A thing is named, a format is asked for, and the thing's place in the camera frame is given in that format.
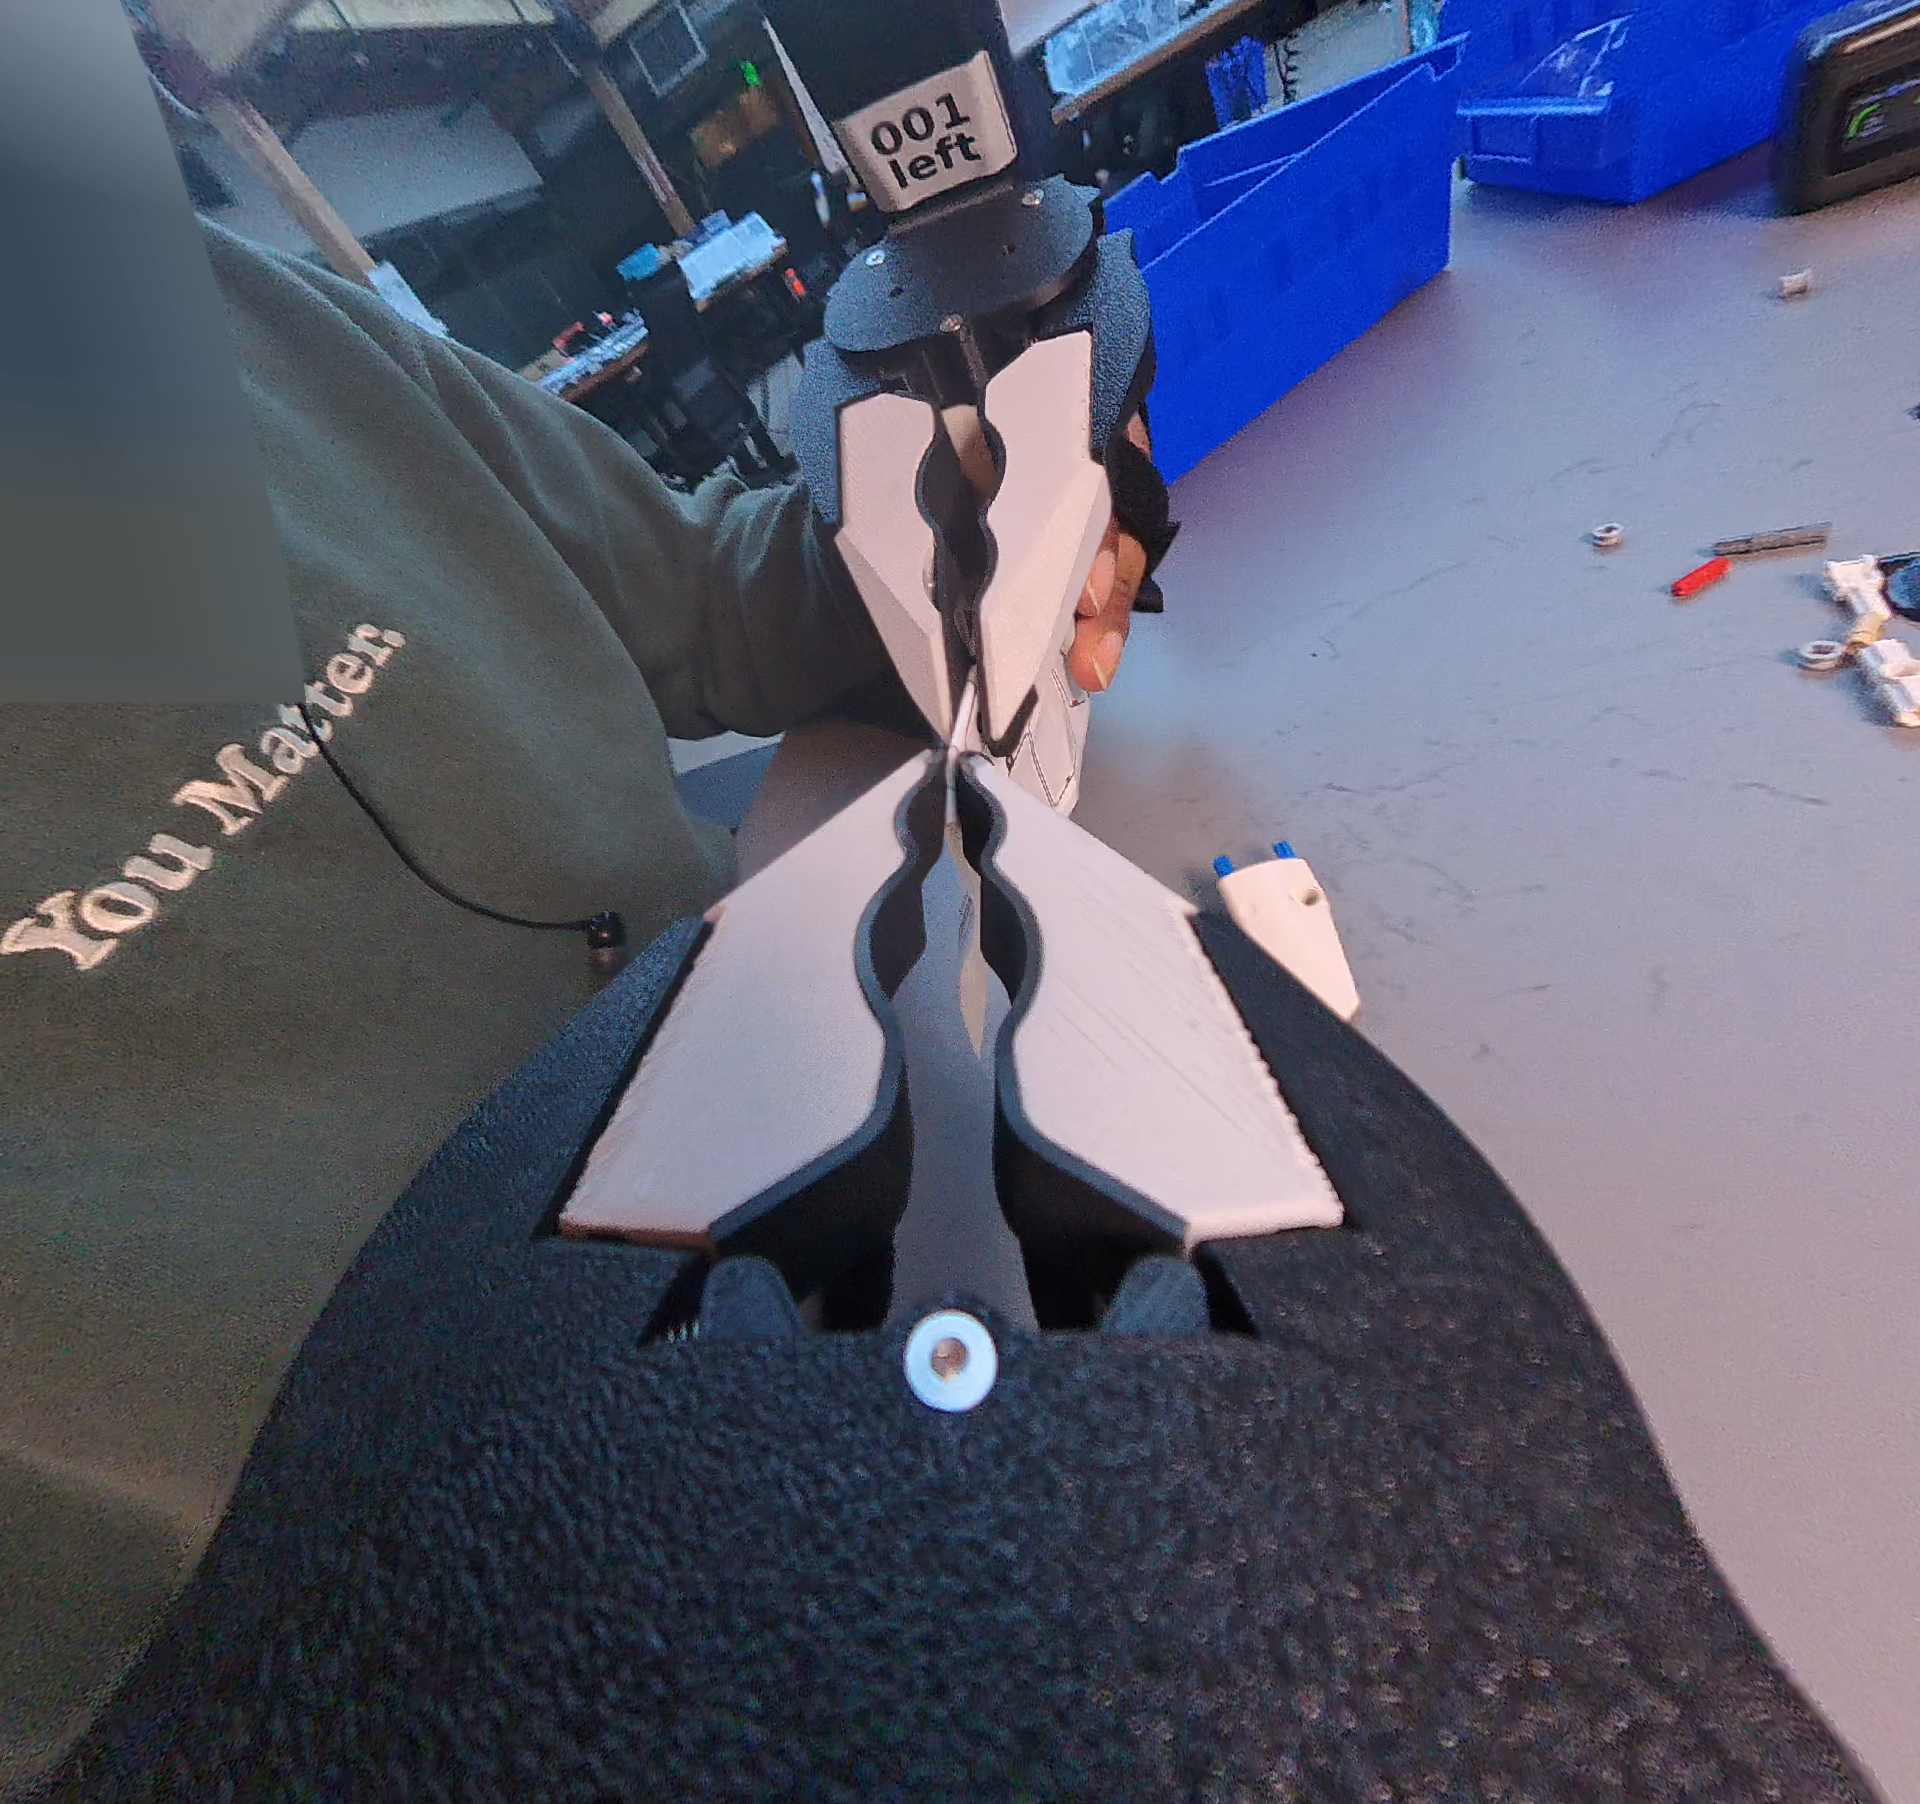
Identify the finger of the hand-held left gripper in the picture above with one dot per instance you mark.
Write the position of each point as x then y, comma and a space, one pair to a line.
1049, 486
885, 528

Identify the background desk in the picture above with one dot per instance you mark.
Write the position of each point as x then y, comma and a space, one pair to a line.
1185, 28

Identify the blue plastic storage bin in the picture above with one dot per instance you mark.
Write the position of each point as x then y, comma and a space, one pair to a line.
1650, 65

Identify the scattered small lego pieces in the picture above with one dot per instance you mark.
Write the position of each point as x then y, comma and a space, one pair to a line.
1869, 635

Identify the clear plastic bag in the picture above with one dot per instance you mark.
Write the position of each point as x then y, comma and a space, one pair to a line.
1575, 65

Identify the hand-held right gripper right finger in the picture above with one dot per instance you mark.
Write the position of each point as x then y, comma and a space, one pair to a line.
1171, 1070

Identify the black battery pack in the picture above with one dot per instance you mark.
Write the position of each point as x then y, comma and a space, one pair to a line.
1861, 110

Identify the white lego panel piece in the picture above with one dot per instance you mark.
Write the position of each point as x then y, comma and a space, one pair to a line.
1290, 927

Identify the person's left hand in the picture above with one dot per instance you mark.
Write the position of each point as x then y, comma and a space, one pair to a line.
1101, 621

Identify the long blue plastic bin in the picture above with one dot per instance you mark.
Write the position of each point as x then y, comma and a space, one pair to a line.
1290, 244

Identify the person's left forearm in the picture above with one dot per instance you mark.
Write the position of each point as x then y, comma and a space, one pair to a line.
720, 590

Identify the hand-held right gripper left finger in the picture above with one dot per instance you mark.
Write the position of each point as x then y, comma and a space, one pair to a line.
720, 1070

